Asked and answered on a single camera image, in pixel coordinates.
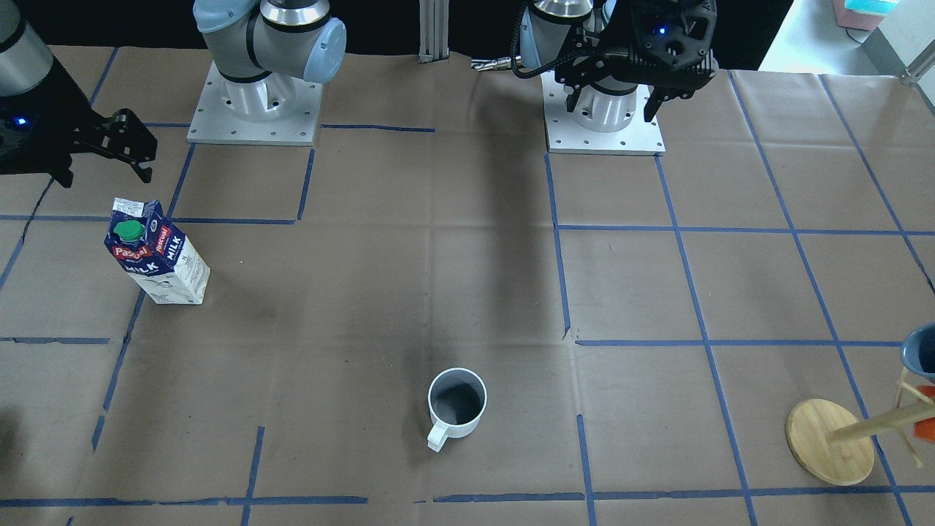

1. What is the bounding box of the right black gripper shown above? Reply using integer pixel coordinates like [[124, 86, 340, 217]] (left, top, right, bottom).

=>
[[1, 58, 158, 188]]

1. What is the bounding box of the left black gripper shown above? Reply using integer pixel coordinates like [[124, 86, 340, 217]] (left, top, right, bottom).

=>
[[555, 1, 718, 123]]

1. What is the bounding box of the blue white milk carton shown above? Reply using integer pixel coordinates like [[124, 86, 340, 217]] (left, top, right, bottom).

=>
[[104, 199, 210, 304]]

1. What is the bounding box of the white mug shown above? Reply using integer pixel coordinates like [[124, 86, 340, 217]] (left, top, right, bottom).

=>
[[427, 367, 488, 452]]

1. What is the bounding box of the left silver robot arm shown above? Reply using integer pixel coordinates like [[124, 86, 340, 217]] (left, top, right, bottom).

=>
[[510, 1, 718, 133]]

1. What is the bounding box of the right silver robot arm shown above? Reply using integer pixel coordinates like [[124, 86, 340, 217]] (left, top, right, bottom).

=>
[[1, 1, 347, 188]]

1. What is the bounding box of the blue mug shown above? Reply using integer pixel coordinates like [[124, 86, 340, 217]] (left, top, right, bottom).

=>
[[901, 323, 934, 383]]

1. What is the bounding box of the wooden mug tree stand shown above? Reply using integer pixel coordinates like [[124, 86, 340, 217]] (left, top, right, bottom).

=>
[[785, 367, 934, 487]]

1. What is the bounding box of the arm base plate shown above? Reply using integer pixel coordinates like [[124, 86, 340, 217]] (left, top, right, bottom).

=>
[[541, 72, 667, 156], [187, 64, 324, 147]]

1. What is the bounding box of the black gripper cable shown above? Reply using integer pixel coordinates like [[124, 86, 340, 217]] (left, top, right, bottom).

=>
[[511, 6, 585, 80]]

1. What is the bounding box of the aluminium frame post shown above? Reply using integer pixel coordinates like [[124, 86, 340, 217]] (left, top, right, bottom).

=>
[[418, 0, 450, 64]]

